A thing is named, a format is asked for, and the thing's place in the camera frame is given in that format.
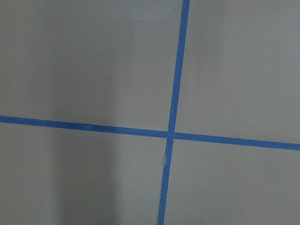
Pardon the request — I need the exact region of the blue tape strip crosswise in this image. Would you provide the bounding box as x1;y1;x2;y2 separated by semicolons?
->
0;115;300;151

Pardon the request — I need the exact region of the blue tape strip lengthwise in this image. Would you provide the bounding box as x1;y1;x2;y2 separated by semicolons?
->
157;0;190;225

